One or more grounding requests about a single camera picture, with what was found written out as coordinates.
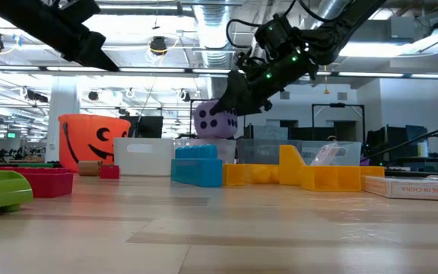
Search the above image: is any small yellow block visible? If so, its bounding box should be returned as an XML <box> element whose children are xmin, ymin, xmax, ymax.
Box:
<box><xmin>222</xmin><ymin>163</ymin><xmax>246</xmax><ymax>187</ymax></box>

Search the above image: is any translucent white plastic bin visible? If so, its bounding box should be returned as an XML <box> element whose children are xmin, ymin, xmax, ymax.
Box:
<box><xmin>173</xmin><ymin>137</ymin><xmax>238</xmax><ymax>165</ymax></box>

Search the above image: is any green toy brick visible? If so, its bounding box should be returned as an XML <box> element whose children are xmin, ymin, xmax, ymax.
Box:
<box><xmin>20</xmin><ymin>162</ymin><xmax>56</xmax><ymax>169</ymax></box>

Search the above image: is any silver ventilation duct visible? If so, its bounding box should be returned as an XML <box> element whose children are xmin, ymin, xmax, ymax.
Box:
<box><xmin>192</xmin><ymin>0</ymin><xmax>237</xmax><ymax>102</ymax></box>

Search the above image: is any yellow long hollow block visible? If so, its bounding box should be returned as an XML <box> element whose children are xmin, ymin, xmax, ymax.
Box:
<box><xmin>300</xmin><ymin>165</ymin><xmax>386</xmax><ymax>193</ymax></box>

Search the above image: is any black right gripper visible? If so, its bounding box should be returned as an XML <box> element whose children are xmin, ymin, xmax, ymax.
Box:
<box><xmin>209</xmin><ymin>41</ymin><xmax>319</xmax><ymax>116</ymax></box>

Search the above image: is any yellow tall angled block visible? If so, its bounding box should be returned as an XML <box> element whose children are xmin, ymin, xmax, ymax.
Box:
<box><xmin>278</xmin><ymin>144</ymin><xmax>307</xmax><ymax>187</ymax></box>

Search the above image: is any purple foam die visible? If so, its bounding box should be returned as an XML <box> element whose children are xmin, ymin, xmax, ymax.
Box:
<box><xmin>193</xmin><ymin>99</ymin><xmax>240</xmax><ymax>139</ymax></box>

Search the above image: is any small red studded brick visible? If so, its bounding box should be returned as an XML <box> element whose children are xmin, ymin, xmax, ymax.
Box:
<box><xmin>99</xmin><ymin>164</ymin><xmax>121</xmax><ymax>180</ymax></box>

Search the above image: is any yellow rounded block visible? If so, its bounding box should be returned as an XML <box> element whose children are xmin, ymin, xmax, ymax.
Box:
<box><xmin>244</xmin><ymin>164</ymin><xmax>281</xmax><ymax>185</ymax></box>

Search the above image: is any clear plastic bin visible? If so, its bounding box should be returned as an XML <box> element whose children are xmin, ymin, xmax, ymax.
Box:
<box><xmin>300</xmin><ymin>141</ymin><xmax>362</xmax><ymax>167</ymax></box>

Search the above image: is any brown cylinder toy block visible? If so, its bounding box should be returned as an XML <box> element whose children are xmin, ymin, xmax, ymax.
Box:
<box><xmin>78</xmin><ymin>160</ymin><xmax>103</xmax><ymax>177</ymax></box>

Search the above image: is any opaque white plastic bin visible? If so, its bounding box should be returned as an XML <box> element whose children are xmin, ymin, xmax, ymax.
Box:
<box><xmin>113</xmin><ymin>137</ymin><xmax>175</xmax><ymax>177</ymax></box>

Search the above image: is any black monitor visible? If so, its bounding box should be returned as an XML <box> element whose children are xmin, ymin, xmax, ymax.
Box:
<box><xmin>129</xmin><ymin>115</ymin><xmax>164</xmax><ymax>139</ymax></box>

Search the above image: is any red playing card deck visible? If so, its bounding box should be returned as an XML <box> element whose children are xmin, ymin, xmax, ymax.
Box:
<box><xmin>309</xmin><ymin>142</ymin><xmax>344</xmax><ymax>167</ymax></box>

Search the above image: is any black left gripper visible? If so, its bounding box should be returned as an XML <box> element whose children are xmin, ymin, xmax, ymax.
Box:
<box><xmin>0</xmin><ymin>0</ymin><xmax>120</xmax><ymax>72</ymax></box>

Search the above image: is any large blue studded block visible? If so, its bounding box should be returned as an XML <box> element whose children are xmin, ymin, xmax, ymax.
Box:
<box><xmin>170</xmin><ymin>144</ymin><xmax>224</xmax><ymax>188</ymax></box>

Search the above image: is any thin black diagonal rod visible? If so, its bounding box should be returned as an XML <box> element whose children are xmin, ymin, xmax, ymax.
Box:
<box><xmin>360</xmin><ymin>119</ymin><xmax>438</xmax><ymax>160</ymax></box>

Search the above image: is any large red block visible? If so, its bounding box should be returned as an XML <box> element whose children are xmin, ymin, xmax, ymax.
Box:
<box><xmin>0</xmin><ymin>166</ymin><xmax>75</xmax><ymax>199</ymax></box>

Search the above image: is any grey plastic bin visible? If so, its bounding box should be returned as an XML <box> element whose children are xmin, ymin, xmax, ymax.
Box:
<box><xmin>236</xmin><ymin>138</ymin><xmax>303</xmax><ymax>166</ymax></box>

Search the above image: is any white building pillar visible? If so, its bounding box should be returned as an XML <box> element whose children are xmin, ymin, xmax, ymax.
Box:
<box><xmin>45</xmin><ymin>75</ymin><xmax>81</xmax><ymax>164</ymax></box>

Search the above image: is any black background rig frame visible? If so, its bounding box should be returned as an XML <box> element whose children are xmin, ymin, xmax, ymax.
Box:
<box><xmin>189</xmin><ymin>98</ymin><xmax>248</xmax><ymax>135</ymax></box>
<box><xmin>311</xmin><ymin>102</ymin><xmax>366</xmax><ymax>145</ymax></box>

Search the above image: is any orange pumpkin face bucket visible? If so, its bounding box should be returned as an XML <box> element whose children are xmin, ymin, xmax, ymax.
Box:
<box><xmin>58</xmin><ymin>113</ymin><xmax>132</xmax><ymax>173</ymax></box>

